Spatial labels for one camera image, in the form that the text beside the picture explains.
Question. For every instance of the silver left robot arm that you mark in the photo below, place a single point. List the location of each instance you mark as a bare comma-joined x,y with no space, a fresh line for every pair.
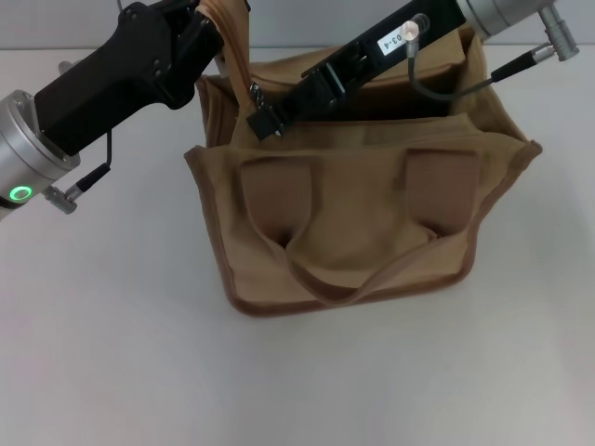
21,153

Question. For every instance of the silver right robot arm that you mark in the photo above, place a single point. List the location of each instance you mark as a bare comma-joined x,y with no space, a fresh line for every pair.
502,11

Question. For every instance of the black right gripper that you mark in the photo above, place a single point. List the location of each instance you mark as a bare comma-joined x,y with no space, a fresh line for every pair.
372,53

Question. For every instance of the khaki canvas food bag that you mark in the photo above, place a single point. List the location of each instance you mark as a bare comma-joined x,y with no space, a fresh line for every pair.
358,213

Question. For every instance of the silver metal zipper pull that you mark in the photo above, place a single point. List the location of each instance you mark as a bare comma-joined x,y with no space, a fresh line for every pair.
258,95

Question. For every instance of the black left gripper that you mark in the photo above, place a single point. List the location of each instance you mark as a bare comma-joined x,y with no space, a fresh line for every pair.
116,81

